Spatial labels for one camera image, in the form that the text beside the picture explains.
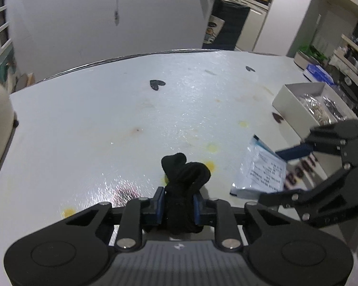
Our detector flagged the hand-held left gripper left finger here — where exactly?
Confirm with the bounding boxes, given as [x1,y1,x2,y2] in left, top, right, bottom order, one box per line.
[64,186,166,250]

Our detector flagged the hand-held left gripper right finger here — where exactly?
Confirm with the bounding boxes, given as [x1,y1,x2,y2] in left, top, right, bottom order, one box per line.
[193,191,296,250]

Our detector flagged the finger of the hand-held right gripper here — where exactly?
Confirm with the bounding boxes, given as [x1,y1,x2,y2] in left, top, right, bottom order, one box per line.
[257,164,354,221]
[275,119,358,167]

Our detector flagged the black velvet bow scrunchie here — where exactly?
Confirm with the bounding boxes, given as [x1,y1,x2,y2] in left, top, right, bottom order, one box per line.
[161,153,212,235]

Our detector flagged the white paper packet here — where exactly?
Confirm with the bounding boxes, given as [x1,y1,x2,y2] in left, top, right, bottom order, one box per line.
[229,135,287,199]

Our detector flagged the white cardboard box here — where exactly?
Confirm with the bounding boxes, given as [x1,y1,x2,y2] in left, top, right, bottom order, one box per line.
[271,82,358,143]

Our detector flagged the blue tissue packet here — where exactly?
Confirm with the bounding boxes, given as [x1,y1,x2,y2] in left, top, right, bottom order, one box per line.
[303,64,335,84]

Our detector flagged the green plant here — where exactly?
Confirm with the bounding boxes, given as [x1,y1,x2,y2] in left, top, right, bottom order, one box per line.
[298,45,329,61]

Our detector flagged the cluttered shelf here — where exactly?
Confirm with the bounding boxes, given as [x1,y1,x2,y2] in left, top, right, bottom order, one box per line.
[328,21,358,75]

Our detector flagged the dark blue covered chair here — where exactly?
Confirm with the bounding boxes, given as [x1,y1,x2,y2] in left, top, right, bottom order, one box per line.
[210,0,250,51]

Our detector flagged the cartoon print tote bag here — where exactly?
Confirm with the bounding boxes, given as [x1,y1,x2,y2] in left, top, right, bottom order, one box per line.
[203,15,226,45]

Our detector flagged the teal printed cloth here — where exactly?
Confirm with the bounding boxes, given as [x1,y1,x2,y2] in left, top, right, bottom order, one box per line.
[0,48,17,93]

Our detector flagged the hanging cable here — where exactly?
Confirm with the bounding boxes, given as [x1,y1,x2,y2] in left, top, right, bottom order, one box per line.
[113,0,121,27]

